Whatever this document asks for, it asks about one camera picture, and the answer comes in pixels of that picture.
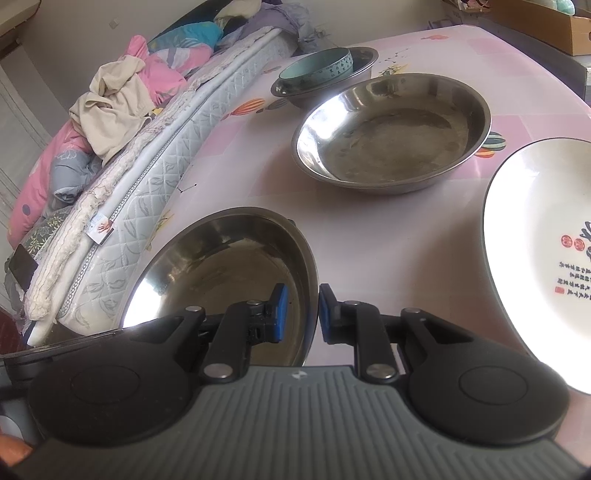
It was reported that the pink printed tablecloth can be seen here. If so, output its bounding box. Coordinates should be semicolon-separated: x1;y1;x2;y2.
120;23;591;398

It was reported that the large steel plate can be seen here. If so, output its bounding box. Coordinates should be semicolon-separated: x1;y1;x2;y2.
295;73;492;195

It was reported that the pile of clothes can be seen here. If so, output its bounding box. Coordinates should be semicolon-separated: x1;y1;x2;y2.
7;34;213;247

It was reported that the brown cardboard box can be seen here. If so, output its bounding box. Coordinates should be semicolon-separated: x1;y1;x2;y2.
489;0;591;56

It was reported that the cream pillow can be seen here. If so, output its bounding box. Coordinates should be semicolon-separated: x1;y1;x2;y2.
215;0;262;20

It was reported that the cream garment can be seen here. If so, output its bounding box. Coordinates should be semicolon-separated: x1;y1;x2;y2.
69;55;151;164

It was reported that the blue-grey quilt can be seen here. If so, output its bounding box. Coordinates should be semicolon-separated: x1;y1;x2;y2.
48;148;100;205

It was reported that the white quilted mattress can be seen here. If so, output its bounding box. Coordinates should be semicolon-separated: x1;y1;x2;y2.
23;25;301;347

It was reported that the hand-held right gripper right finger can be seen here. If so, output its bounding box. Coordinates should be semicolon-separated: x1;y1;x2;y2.
318;283;476;384

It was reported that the small steel bowl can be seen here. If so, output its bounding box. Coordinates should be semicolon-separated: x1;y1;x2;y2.
270;46;380;110

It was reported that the person's left hand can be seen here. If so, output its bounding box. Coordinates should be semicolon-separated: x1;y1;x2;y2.
0;436;33;468

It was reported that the teal printed cloth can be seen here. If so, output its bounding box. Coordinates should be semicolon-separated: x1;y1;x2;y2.
148;21;223;56

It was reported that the mattress paper tag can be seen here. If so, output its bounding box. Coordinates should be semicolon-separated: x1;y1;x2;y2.
88;217;114;243

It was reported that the black rectangular object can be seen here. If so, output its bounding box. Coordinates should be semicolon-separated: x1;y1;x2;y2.
8;244;38;296

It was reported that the white printed ceramic plate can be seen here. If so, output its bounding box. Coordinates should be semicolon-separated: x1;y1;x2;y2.
482;137;591;395

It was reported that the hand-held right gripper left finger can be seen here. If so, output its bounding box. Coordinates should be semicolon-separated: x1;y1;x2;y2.
127;282;291;384

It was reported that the shallow steel plate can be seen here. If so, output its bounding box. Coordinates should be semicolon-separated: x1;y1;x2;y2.
122;206;320;367

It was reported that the grey-purple cloth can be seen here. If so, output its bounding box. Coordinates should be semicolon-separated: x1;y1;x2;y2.
217;2;319;51

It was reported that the teal ceramic bowl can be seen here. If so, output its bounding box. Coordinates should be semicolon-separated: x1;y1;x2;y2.
278;47;354;89

